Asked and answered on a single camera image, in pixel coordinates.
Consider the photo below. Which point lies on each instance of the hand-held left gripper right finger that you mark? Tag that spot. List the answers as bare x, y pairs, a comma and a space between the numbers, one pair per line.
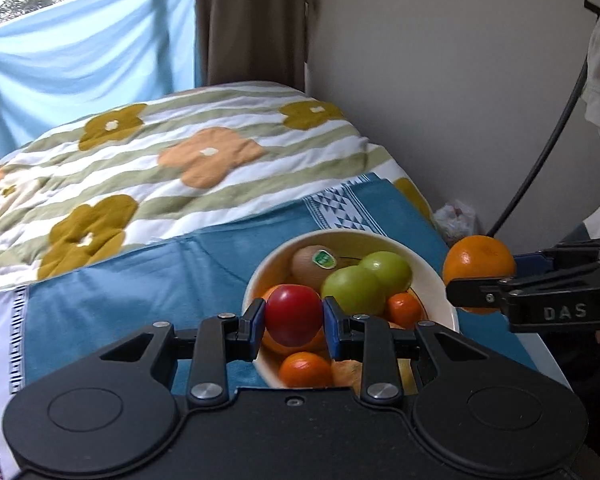
331, 329

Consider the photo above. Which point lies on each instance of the cream oval bowl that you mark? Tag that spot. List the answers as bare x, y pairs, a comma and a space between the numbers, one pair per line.
272, 272

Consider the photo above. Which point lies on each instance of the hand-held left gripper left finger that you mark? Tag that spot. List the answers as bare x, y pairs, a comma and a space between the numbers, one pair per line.
257, 329

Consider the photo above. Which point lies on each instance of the floral striped quilt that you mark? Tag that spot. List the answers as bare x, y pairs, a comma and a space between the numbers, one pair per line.
180, 125

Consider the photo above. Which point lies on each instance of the large green apple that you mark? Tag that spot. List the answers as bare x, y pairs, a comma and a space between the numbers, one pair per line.
352, 290

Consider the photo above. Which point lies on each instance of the small green apple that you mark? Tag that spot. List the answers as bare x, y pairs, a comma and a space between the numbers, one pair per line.
392, 270

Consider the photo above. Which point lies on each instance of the crumpled plastic bag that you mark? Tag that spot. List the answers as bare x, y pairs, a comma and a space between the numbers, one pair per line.
455, 220

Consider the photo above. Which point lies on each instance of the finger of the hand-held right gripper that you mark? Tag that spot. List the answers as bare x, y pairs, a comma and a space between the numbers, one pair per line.
530, 263
475, 293

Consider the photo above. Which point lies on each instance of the brown kiwi with sticker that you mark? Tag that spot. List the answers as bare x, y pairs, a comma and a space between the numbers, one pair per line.
305, 265

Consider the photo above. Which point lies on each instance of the blue patterned cloth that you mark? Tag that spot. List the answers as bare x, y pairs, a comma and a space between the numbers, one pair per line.
155, 270

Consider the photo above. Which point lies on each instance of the brown curtain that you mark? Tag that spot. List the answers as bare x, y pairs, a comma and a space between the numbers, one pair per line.
250, 20

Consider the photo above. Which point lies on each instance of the large orange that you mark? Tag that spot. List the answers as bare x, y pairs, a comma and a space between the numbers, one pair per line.
475, 260

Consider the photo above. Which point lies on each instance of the tangerine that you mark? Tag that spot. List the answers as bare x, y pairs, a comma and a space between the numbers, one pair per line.
404, 308
305, 370

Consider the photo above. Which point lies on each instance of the light blue curtain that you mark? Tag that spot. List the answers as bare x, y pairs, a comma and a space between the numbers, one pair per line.
80, 60

